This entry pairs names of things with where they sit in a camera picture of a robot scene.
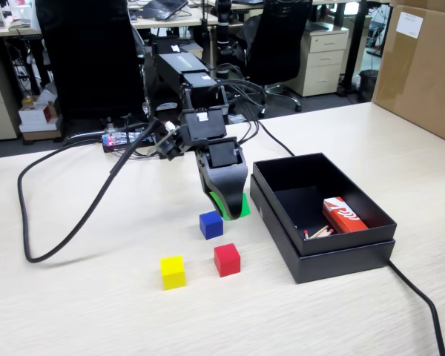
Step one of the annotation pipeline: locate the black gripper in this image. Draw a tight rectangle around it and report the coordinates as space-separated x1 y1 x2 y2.
177 107 250 221

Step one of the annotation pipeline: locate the green cube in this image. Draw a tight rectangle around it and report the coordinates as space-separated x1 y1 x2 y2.
211 191 252 223

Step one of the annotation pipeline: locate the beige cabinet behind arm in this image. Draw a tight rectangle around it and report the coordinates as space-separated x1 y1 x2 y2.
180 40 205 60

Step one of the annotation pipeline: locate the blue cube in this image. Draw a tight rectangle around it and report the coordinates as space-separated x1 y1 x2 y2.
199 210 224 240

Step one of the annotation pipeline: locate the red cube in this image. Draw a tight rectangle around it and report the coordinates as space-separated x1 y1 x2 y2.
214 243 242 278

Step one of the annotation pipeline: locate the yellow cube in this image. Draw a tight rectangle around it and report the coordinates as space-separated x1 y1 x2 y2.
159 254 187 291

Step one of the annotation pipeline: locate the black box tray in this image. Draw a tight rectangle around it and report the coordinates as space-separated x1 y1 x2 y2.
252 151 398 257

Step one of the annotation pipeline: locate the controller board with red light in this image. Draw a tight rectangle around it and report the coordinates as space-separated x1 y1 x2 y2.
100 128 156 154

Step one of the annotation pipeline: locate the red and white packet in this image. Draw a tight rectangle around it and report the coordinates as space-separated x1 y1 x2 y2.
322 197 369 234

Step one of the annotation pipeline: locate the black box lid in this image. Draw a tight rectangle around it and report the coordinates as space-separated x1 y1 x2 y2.
249 174 396 285

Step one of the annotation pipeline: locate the black pole with white tape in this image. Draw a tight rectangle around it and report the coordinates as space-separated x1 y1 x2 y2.
211 0 235 81

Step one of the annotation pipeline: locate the black mesh office chair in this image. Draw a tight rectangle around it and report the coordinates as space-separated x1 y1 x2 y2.
231 0 313 119

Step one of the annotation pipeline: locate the beige three drawer cabinet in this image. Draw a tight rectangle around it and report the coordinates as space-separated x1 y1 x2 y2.
291 27 349 98

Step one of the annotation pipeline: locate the black waste bin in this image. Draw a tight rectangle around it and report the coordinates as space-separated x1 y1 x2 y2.
357 69 379 103

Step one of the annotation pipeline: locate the large black office chair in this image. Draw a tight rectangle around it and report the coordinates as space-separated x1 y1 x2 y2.
35 0 148 120

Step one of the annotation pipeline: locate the black laptop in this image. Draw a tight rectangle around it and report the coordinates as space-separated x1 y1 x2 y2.
136 0 189 22

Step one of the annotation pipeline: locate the white cardboard box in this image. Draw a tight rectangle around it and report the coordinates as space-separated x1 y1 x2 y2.
18 99 59 127

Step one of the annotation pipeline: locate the large brown cardboard box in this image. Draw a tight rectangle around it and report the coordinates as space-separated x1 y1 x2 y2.
370 0 445 148

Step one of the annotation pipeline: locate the beige office desk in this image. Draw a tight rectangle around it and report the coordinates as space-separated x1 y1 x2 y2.
0 5 220 39

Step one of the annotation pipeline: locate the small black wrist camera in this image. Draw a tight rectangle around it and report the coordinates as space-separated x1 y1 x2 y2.
155 128 185 162

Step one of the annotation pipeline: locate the thick black looped cable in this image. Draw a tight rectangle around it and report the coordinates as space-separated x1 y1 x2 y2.
17 117 160 264

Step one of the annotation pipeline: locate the thick black straight cable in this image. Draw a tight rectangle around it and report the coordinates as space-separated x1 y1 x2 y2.
250 119 445 356

